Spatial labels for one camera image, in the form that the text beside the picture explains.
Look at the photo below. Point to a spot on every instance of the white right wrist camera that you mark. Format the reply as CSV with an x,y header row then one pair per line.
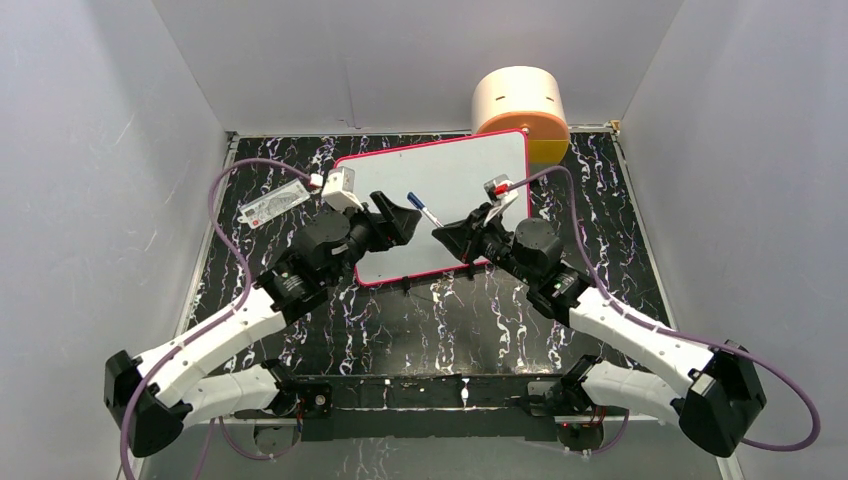
x,y
501,196

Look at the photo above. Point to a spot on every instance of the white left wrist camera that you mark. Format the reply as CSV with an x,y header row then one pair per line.
x,y
338,190

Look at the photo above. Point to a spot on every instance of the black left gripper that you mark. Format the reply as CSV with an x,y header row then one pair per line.
x,y
401,225

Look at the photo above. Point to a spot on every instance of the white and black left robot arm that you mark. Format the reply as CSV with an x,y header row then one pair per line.
x,y
155,395

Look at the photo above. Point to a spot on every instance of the blue marker cap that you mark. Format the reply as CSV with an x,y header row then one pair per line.
x,y
416,201

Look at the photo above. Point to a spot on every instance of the white whiteboard marker pen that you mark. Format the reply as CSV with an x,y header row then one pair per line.
x,y
431,217

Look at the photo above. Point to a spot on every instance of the cream and orange cylinder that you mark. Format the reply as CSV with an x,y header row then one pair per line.
x,y
524,98

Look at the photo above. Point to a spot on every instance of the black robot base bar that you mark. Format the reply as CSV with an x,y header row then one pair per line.
x,y
528,407

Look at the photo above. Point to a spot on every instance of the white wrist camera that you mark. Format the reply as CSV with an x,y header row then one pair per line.
x,y
338,190
501,196

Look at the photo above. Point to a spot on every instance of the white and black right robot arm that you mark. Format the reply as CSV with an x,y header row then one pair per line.
x,y
713,394

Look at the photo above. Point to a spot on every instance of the white printed label card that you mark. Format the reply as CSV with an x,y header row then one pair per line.
x,y
273,204

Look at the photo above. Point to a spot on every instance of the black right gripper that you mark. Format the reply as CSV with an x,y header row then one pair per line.
x,y
464,237

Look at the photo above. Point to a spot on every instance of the pink-framed whiteboard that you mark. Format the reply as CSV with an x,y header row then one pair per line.
x,y
449,177

